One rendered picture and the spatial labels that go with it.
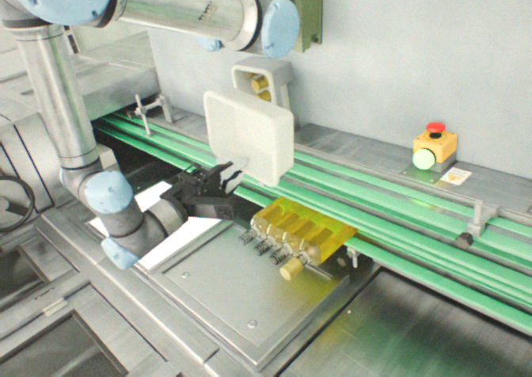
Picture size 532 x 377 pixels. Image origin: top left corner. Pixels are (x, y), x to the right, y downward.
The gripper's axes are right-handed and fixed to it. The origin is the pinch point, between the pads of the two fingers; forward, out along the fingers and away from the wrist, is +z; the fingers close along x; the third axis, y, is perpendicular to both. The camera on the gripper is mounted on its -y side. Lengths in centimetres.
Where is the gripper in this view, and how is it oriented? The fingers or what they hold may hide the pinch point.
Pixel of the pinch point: (246, 164)
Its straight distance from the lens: 102.8
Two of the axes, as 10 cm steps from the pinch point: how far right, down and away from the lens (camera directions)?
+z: 6.9, -5.5, 4.7
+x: 1.6, 7.5, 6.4
